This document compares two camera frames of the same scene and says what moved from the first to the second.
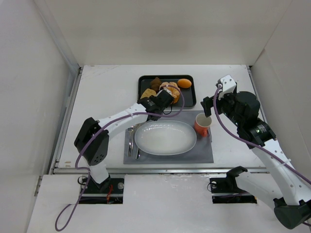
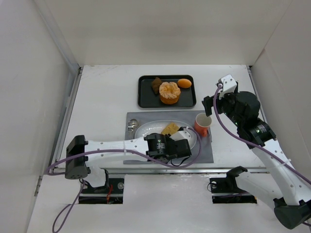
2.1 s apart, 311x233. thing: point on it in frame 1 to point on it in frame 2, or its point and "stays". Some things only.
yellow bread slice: x=147 y=93 to x=169 y=129
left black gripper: x=166 y=97 to x=183 y=149
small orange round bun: x=184 y=83 stays
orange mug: x=202 y=124 stays
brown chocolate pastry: x=155 y=84 stays
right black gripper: x=207 y=106 stays
